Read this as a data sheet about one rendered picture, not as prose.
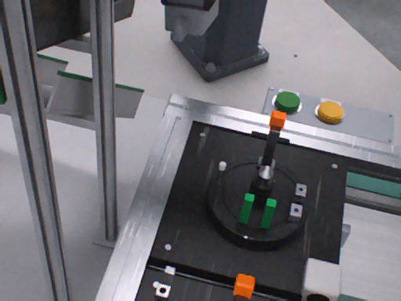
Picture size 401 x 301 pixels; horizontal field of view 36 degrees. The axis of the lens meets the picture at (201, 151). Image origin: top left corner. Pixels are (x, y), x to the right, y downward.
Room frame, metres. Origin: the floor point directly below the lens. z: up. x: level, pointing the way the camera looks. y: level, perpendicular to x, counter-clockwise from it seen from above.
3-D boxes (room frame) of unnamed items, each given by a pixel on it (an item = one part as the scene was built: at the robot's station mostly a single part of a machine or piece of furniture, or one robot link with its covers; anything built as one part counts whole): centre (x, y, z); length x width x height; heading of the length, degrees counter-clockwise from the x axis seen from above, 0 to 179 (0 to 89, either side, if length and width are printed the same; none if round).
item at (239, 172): (0.50, -0.09, 0.98); 0.14 x 0.14 x 0.02
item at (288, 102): (0.71, -0.12, 0.96); 0.04 x 0.04 x 0.02
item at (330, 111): (0.70, -0.19, 0.96); 0.04 x 0.04 x 0.02
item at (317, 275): (0.39, -0.17, 0.97); 0.05 x 0.05 x 0.04; 84
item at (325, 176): (0.50, -0.09, 0.96); 0.24 x 0.24 x 0.02; 84
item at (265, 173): (0.50, -0.09, 1.04); 0.02 x 0.02 x 0.03
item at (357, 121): (0.70, -0.19, 0.93); 0.21 x 0.07 x 0.06; 84
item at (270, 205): (0.45, -0.10, 1.01); 0.01 x 0.01 x 0.05; 84
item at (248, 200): (0.45, -0.07, 1.01); 0.01 x 0.01 x 0.05; 84
